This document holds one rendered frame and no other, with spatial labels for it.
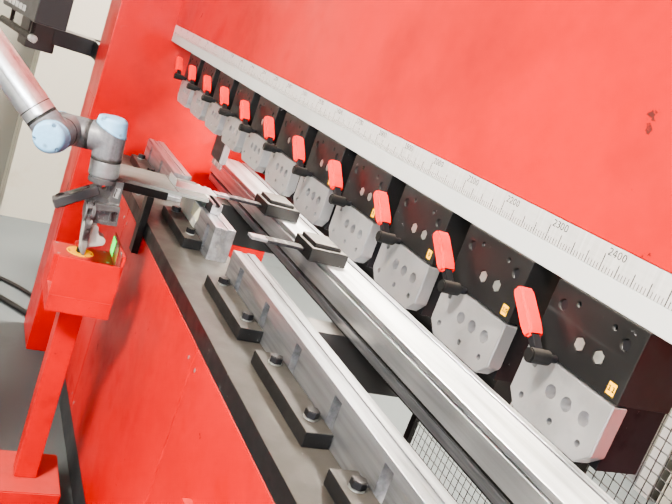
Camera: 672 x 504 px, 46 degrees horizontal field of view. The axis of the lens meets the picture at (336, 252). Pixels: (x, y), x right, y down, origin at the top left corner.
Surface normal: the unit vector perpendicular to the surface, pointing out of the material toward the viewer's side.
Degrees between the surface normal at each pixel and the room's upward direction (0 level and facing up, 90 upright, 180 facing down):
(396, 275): 90
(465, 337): 90
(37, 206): 90
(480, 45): 90
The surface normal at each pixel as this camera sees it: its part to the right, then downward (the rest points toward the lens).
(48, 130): 0.07, 0.26
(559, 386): -0.87, -0.20
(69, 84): 0.46, 0.37
